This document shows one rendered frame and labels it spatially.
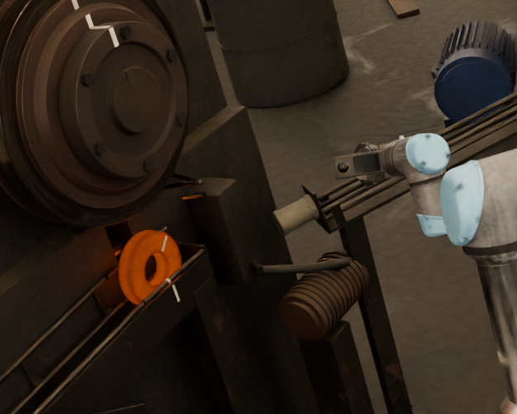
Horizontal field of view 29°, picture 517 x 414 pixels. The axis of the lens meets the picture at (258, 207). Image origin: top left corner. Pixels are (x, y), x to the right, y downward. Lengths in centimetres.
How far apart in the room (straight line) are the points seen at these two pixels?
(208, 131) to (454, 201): 88
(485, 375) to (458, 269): 54
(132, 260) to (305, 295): 42
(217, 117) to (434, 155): 63
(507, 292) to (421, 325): 139
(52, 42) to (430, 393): 143
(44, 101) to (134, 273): 43
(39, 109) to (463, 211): 73
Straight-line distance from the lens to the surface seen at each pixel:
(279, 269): 219
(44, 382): 193
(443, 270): 316
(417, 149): 186
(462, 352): 280
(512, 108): 234
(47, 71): 174
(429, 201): 189
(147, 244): 201
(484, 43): 398
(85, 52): 173
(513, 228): 151
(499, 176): 150
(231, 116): 230
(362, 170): 203
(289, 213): 219
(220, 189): 212
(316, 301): 219
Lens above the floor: 167
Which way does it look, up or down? 26 degrees down
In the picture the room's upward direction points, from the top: 17 degrees counter-clockwise
